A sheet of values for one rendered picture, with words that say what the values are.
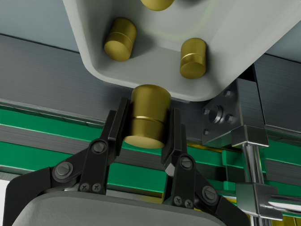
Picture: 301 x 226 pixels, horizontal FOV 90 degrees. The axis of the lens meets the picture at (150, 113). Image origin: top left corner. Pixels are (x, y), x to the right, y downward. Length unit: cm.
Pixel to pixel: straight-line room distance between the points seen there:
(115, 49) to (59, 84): 13
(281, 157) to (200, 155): 11
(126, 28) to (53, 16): 13
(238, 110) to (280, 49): 13
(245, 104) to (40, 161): 29
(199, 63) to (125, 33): 10
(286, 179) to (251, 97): 10
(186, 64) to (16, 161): 27
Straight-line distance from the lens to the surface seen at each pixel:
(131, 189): 44
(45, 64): 33
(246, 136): 18
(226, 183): 28
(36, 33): 36
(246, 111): 21
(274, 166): 24
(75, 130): 27
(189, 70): 21
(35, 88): 31
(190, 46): 23
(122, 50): 21
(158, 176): 26
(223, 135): 22
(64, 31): 32
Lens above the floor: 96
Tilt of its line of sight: 26 degrees down
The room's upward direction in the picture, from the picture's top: 170 degrees counter-clockwise
